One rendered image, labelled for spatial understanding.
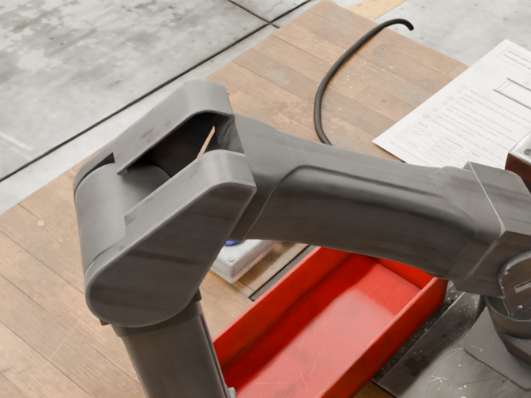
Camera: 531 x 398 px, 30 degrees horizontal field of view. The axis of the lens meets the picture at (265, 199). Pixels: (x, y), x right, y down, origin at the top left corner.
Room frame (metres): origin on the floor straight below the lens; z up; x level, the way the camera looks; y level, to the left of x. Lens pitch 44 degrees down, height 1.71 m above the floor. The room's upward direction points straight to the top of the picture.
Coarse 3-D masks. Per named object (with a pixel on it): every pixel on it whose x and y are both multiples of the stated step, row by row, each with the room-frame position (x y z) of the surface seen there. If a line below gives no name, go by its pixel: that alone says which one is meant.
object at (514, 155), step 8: (528, 136) 0.66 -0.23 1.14; (520, 144) 0.65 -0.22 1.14; (528, 144) 0.65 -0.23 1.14; (512, 152) 0.64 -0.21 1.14; (520, 152) 0.64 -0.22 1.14; (528, 152) 0.64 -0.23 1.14; (512, 160) 0.64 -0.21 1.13; (520, 160) 0.63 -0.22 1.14; (528, 160) 0.63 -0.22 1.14; (512, 168) 0.63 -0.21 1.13; (520, 168) 0.63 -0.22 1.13; (528, 168) 0.62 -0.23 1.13; (520, 176) 0.63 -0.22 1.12; (528, 176) 0.62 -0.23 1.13; (528, 184) 0.62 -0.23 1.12
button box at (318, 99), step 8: (384, 24) 1.18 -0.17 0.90; (392, 24) 1.19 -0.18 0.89; (408, 24) 1.23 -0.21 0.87; (368, 32) 1.15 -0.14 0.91; (376, 32) 1.16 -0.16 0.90; (360, 40) 1.13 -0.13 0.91; (352, 48) 1.11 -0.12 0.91; (344, 56) 1.09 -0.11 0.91; (336, 64) 1.08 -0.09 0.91; (328, 72) 1.06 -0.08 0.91; (328, 80) 1.04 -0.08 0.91; (320, 88) 1.02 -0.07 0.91; (320, 96) 1.01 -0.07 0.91; (320, 104) 0.99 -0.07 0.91; (320, 112) 0.98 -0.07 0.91; (320, 120) 0.96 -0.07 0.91; (320, 128) 0.94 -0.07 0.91; (320, 136) 0.93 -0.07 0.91; (328, 144) 0.91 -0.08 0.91; (272, 240) 0.76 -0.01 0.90
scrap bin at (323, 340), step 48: (288, 288) 0.66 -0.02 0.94; (336, 288) 0.69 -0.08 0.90; (384, 288) 0.69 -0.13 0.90; (432, 288) 0.64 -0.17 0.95; (240, 336) 0.60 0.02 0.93; (288, 336) 0.62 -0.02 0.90; (336, 336) 0.62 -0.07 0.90; (384, 336) 0.58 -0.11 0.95; (240, 384) 0.56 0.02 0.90; (288, 384) 0.56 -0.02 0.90; (336, 384) 0.53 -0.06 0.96
